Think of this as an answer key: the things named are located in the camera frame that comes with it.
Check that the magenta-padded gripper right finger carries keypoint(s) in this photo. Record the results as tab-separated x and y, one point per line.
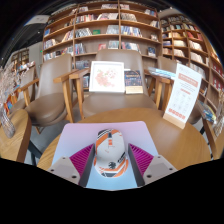
158	169

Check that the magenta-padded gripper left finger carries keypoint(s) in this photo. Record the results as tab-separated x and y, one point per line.
63	169

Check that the white and orange computer mouse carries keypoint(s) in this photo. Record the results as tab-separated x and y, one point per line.
110	153

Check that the pink and blue mouse pad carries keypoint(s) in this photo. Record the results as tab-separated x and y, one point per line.
76	135

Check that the round wooden side table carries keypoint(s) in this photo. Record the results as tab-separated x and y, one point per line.
216	146
13	140

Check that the stack of blue magazines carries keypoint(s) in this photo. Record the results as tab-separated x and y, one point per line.
206	113

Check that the white red sign, wooden base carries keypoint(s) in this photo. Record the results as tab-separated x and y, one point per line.
183	93

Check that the dark blue book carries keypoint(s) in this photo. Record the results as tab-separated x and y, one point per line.
133	81

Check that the white framed floral picture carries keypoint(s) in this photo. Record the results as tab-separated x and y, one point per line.
106	76

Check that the distant wooden bookshelf unit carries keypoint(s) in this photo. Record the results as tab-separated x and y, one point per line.
20	58

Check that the curved wooden bookshelf unit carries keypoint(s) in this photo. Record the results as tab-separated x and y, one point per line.
186	43

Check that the tall wooden bookshelf unit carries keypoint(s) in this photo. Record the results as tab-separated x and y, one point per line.
100	30

